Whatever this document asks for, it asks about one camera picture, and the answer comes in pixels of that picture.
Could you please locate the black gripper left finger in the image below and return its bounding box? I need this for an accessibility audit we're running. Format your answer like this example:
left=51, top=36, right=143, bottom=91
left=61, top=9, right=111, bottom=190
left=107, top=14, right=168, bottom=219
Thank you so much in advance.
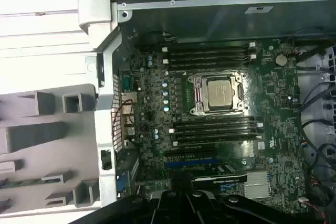
left=70, top=190, right=193, bottom=224

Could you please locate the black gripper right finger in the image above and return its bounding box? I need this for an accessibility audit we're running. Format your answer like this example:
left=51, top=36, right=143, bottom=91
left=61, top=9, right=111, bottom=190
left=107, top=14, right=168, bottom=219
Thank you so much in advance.
left=187, top=191, right=326, bottom=224

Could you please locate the black RAM slot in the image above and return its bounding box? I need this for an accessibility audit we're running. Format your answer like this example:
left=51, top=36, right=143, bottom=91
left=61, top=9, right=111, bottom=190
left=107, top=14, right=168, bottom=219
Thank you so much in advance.
left=169, top=121, right=264, bottom=134
left=164, top=48, right=257, bottom=58
left=172, top=129, right=260, bottom=140
left=162, top=54, right=257, bottom=65
left=167, top=60, right=253, bottom=69
left=172, top=134, right=263, bottom=147
left=172, top=116, right=259, bottom=127
left=162, top=41, right=257, bottom=53

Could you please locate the black graphics card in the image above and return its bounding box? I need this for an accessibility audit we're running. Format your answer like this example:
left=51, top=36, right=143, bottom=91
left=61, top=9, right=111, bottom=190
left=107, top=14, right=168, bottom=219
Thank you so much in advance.
left=167, top=163, right=249, bottom=196

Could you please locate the blue expansion slot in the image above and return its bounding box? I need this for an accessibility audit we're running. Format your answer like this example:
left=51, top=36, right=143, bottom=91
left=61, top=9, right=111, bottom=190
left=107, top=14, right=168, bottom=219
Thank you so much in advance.
left=164, top=158, right=221, bottom=170

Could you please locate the blue VGA port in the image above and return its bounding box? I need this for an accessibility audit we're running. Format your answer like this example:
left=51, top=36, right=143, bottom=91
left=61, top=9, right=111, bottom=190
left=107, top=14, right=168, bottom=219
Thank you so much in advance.
left=117, top=173, right=130, bottom=192

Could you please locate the silver finned heatsink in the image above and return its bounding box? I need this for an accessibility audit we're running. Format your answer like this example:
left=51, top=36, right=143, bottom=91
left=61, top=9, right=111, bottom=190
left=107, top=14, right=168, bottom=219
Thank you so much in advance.
left=244, top=171, right=271, bottom=199

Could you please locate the CPU socket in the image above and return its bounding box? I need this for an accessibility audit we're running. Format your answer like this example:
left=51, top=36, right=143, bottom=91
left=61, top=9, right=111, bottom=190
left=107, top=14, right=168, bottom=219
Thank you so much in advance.
left=187, top=71, right=250, bottom=116

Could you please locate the green motherboard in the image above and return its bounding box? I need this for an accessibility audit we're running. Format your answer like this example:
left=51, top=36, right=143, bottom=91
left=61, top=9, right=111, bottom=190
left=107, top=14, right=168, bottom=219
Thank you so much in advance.
left=118, top=39, right=308, bottom=214

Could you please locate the silver rear port block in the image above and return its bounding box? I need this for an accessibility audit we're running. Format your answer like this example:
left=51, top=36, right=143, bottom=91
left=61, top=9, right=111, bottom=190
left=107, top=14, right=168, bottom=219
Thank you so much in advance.
left=120, top=77, right=138, bottom=135

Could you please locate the metal socket cover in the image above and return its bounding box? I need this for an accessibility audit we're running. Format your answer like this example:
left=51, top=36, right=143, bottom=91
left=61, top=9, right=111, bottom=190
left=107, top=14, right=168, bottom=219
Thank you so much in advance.
left=189, top=73, right=248, bottom=115

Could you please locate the silver CPU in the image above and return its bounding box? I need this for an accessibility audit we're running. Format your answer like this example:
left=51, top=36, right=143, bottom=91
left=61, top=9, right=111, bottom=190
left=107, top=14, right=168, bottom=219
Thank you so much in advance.
left=207, top=79, right=235, bottom=109

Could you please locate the silver metal PC case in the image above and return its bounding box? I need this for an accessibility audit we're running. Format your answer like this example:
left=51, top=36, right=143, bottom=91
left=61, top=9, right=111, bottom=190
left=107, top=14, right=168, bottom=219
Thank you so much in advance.
left=90, top=0, right=336, bottom=224

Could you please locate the grey plastic parts rack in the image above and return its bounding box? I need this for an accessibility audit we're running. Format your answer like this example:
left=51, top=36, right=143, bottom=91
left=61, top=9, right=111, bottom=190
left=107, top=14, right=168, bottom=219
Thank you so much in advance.
left=0, top=83, right=102, bottom=219

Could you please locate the pale plastic disk bay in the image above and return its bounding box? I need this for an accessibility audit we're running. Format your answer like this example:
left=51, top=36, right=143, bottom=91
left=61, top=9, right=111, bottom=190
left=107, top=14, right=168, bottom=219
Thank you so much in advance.
left=298, top=44, right=336, bottom=130

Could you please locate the white case sticker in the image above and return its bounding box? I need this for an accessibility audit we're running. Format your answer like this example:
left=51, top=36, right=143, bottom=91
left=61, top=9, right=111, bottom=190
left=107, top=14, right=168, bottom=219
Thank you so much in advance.
left=244, top=6, right=274, bottom=15

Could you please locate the pale plastic case foot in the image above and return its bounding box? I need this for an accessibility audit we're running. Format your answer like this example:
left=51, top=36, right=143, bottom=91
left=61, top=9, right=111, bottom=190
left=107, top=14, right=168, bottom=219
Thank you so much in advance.
left=78, top=0, right=119, bottom=36

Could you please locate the red and black wire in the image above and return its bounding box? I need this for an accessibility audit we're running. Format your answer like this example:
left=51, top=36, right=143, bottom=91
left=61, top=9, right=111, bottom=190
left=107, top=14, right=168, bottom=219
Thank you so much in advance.
left=112, top=99, right=135, bottom=138

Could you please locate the black cable bundle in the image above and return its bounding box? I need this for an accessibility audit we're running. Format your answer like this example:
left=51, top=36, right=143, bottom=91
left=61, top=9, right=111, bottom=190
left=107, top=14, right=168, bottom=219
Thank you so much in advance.
left=299, top=77, right=336, bottom=216

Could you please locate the thin wire locking lever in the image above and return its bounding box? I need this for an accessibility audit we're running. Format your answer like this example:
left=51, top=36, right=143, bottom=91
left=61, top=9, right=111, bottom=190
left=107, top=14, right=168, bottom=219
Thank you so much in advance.
left=237, top=81, right=245, bottom=105

